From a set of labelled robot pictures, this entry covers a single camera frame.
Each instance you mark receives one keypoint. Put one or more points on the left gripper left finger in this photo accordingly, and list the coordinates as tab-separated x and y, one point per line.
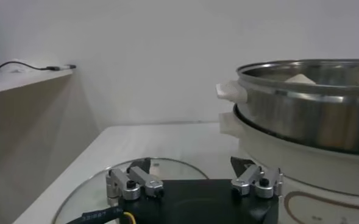
136	178

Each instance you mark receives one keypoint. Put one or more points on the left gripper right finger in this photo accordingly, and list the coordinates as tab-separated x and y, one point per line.
252	176

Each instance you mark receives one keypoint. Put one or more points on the round glass pot lid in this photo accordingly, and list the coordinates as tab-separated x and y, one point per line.
179	170

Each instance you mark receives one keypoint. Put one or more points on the white steamed baozi bun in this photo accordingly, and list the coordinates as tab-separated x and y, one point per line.
299	79

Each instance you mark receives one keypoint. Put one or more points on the stainless steel steamer basket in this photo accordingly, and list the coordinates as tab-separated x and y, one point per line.
304	115

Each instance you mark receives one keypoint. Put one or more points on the white electric pot base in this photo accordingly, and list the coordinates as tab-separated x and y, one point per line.
304	164

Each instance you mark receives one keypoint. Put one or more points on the white side table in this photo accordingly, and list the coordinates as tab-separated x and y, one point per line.
20	128

